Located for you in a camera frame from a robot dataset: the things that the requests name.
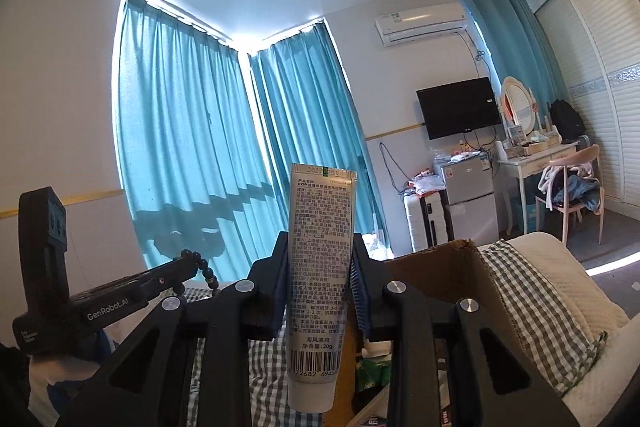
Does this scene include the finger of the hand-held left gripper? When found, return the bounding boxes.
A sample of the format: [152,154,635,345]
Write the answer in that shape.
[145,264,199,304]
[132,257,197,290]

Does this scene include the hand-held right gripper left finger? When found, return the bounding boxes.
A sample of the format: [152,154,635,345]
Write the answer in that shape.
[55,227,291,427]

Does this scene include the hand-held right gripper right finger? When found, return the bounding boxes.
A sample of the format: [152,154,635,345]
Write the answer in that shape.
[350,232,581,427]

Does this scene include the black bead bracelet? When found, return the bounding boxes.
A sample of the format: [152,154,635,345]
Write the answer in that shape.
[172,248,222,299]

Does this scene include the white toothpaste tube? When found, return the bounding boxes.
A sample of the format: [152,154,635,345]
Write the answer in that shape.
[287,163,358,412]

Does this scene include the dark green packet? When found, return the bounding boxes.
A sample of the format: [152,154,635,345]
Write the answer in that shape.
[355,357,393,393]

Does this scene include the brown cardboard box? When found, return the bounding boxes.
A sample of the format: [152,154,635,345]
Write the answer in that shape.
[345,238,546,427]

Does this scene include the person's left hand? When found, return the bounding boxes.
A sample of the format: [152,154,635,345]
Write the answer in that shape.
[27,329,113,418]

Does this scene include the clear plastic bag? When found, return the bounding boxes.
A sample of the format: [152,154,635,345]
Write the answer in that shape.
[362,232,391,260]

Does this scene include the white suitcase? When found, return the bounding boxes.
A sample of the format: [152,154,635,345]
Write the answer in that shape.
[402,192,448,253]

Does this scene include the red and white bags pile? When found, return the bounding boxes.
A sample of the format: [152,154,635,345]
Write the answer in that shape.
[407,174,446,198]

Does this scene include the silver mini fridge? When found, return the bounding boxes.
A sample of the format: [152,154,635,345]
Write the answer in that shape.
[432,154,501,248]

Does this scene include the teal window curtain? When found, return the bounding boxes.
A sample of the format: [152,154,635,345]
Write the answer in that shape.
[116,0,296,268]
[248,19,388,268]
[452,0,556,108]

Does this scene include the checkered blanket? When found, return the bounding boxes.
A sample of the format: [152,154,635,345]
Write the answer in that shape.
[185,239,608,427]

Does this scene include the white dressing table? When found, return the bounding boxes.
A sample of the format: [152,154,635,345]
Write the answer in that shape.
[497,139,593,238]

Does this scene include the clothes on chair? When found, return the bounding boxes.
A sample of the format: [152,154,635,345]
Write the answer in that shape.
[537,162,603,214]

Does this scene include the white oval mirror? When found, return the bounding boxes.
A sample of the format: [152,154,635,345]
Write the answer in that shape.
[500,77,535,128]

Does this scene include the wooden chair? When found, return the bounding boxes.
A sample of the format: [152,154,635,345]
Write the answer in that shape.
[535,144,606,245]

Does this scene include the black backpack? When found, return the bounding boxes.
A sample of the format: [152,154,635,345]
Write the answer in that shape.
[548,99,587,140]

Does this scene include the white air conditioner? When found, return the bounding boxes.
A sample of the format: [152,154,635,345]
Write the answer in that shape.
[375,3,468,48]

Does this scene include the white slatted wardrobe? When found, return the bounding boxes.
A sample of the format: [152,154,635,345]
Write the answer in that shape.
[532,0,640,228]

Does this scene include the dark wall cable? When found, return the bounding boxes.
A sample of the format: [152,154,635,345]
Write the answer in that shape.
[378,142,408,198]

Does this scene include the black wall television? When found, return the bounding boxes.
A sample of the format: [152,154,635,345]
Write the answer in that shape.
[416,77,502,140]

